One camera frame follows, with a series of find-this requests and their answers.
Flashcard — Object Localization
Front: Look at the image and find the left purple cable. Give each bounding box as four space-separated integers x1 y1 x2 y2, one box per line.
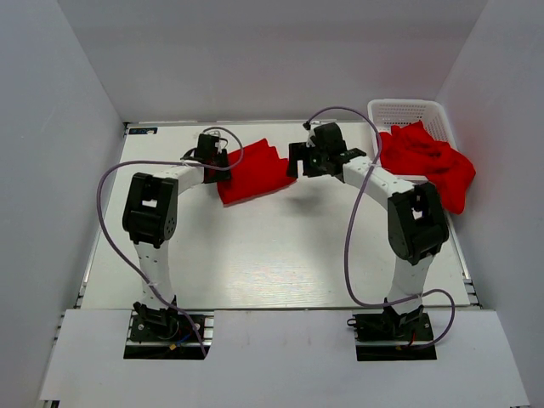
96 126 245 357

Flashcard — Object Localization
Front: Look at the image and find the blue label sticker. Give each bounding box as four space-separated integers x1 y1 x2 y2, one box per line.
128 127 158 135

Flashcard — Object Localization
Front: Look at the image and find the purple cable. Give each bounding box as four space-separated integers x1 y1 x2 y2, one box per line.
301 105 456 351
96 126 245 357

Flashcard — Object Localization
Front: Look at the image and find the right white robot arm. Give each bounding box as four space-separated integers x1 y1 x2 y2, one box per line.
286 122 449 339

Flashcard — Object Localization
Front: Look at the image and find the white perforated plastic basket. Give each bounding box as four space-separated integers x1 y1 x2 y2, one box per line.
366 98 459 184

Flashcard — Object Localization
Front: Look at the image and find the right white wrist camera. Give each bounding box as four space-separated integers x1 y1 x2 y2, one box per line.
303 121 321 148

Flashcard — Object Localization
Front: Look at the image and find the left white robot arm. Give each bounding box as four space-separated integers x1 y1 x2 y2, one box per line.
122 130 231 340

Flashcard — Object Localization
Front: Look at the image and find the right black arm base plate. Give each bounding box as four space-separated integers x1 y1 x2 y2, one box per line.
347 313 437 362

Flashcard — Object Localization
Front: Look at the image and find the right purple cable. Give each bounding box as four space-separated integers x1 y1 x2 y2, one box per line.
301 105 456 351

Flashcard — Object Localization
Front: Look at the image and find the crumpled red shirt in basket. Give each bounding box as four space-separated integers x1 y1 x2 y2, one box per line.
380 122 476 215

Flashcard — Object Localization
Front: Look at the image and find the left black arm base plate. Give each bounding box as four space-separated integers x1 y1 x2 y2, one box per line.
123 311 205 360

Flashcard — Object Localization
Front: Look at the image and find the red t shirt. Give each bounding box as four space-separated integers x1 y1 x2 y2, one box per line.
217 139 297 206

